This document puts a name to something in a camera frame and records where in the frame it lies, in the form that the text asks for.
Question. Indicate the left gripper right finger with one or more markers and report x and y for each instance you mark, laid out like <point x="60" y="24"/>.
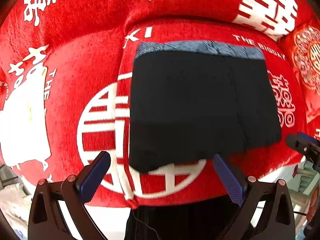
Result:
<point x="265" y="209"/>

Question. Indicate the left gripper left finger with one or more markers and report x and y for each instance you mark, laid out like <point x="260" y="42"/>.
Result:
<point x="46" y="220"/>

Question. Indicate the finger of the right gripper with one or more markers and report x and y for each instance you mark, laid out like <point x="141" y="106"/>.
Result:
<point x="309" y="138"/>
<point x="297" y="143"/>

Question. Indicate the black pants grey waistband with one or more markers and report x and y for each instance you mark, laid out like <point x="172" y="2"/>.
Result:
<point x="191" y="100"/>

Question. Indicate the red patterned pillow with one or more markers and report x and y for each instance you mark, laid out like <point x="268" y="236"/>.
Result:
<point x="301" y="48"/>

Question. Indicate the red blanket white characters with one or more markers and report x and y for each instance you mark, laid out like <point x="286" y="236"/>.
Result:
<point x="66" y="71"/>

